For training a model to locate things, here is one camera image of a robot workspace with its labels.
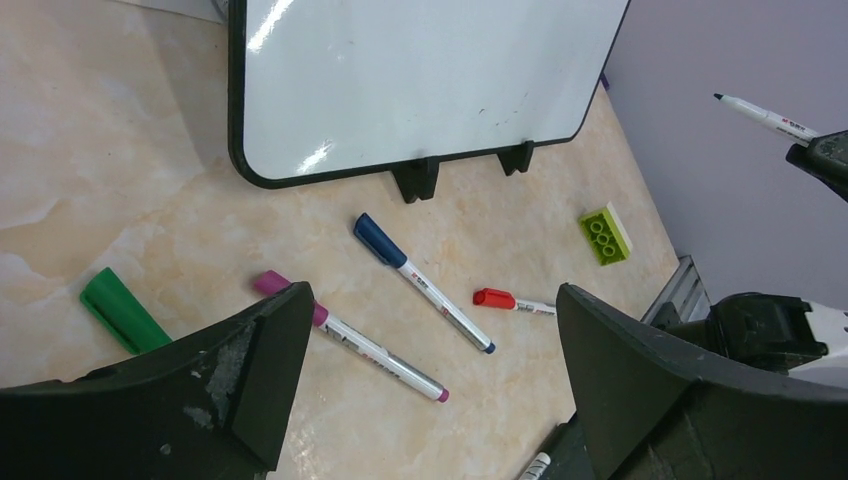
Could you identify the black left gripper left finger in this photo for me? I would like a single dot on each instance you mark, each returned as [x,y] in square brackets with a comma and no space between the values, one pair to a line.
[212,405]

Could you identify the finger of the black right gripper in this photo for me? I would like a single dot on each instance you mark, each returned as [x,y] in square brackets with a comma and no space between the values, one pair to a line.
[825,158]

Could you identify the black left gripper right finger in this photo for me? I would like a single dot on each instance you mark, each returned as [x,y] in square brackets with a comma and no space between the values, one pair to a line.
[654,406]

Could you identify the green whiteboard marker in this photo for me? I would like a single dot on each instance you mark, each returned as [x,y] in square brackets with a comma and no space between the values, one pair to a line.
[797,132]

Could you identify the green marker cap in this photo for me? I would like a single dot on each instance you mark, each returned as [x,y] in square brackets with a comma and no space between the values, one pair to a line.
[107,298]

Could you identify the white whiteboard black frame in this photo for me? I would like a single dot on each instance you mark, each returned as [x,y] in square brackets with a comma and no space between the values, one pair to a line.
[326,90]

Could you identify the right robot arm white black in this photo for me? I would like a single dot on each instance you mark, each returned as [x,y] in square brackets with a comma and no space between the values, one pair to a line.
[802,339]

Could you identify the silver marker near base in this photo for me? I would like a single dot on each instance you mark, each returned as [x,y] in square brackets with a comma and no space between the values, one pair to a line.
[537,467]

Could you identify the purple capped marker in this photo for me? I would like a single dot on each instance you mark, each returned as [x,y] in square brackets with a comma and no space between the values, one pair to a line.
[376,354]

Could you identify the green lego brick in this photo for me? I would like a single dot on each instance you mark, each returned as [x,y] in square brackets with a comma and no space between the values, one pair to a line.
[606,235]

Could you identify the red capped marker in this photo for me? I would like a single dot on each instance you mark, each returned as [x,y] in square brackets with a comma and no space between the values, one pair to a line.
[499,299]

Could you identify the blue capped marker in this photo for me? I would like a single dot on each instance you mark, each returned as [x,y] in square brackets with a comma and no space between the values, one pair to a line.
[368,232]

